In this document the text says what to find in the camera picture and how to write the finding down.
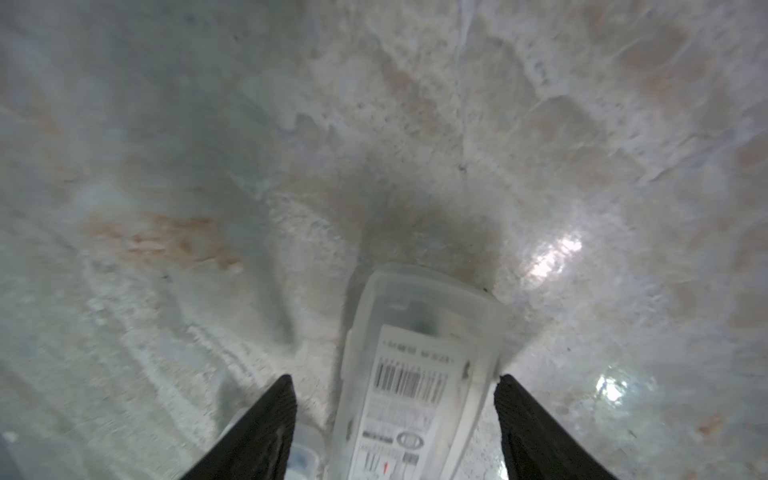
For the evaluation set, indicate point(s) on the compass case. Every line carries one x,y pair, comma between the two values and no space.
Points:
417,366

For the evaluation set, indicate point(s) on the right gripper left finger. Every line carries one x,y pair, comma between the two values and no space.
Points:
257,446

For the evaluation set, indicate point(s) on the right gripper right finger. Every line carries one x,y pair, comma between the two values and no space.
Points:
534,444

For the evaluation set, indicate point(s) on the small lead box near right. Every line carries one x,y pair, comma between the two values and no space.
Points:
307,451

